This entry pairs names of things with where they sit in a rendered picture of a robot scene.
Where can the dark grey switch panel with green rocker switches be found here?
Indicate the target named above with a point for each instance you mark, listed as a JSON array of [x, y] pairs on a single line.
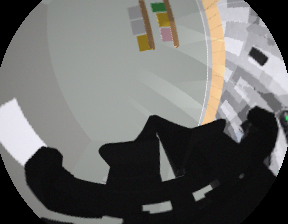
[[283, 119]]

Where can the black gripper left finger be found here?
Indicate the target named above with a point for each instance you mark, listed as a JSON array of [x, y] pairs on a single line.
[[145, 148]]

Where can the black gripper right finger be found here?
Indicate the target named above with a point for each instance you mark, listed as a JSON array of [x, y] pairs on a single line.
[[178, 141]]

